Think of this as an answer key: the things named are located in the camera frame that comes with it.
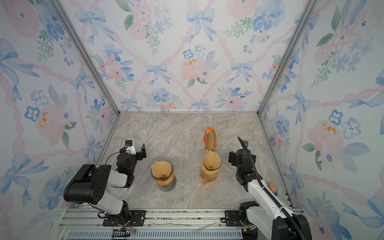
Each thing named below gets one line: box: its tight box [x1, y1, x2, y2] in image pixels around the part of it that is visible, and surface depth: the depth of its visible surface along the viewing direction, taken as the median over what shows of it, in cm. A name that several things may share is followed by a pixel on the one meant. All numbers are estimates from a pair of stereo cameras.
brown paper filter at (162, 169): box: [151, 160, 173, 178], surface depth 76 cm
